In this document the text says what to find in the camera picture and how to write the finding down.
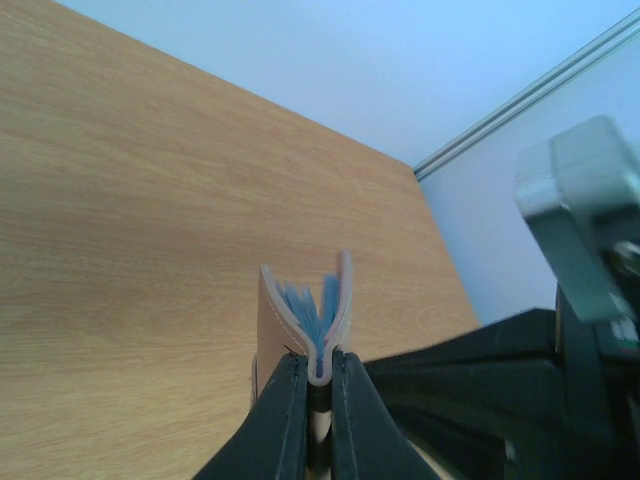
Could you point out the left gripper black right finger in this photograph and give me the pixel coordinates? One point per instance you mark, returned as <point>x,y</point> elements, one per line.
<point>365,441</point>

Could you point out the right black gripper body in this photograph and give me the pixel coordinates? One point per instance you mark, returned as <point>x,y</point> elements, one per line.
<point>540,395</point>

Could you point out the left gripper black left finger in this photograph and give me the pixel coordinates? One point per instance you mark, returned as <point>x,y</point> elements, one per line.
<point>271,443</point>

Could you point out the pink leather card holder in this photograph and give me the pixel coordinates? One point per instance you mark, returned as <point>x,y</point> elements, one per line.
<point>289,320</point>

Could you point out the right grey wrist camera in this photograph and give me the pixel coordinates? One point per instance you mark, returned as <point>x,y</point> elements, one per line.
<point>578,193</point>

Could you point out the right aluminium corner post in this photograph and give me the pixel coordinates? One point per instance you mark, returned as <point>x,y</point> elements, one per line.
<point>561,75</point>

